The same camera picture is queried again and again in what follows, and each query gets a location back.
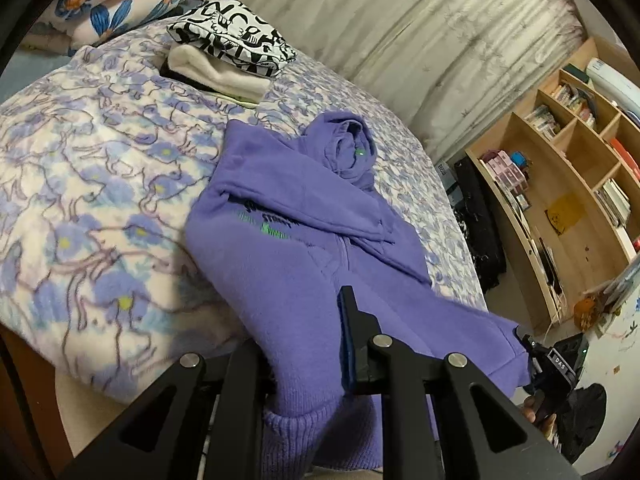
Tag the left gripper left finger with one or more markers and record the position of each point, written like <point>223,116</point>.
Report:
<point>201,419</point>

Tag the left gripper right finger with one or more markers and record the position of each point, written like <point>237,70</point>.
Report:
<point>441,418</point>

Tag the purple zip hoodie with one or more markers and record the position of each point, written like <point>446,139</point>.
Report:
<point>284,223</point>

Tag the person's right hand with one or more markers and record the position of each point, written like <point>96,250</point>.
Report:
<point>533,409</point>

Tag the wooden bookshelf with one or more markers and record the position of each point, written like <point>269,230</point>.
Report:
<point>562,172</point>

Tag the purple floral fleece blanket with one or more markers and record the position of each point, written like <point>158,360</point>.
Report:
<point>101,161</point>

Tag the cream patterned curtain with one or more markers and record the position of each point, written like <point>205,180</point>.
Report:
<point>447,68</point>

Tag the cream folded garment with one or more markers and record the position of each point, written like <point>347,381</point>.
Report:
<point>204,72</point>

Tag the black white patterned garment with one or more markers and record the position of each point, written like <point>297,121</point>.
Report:
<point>230,31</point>

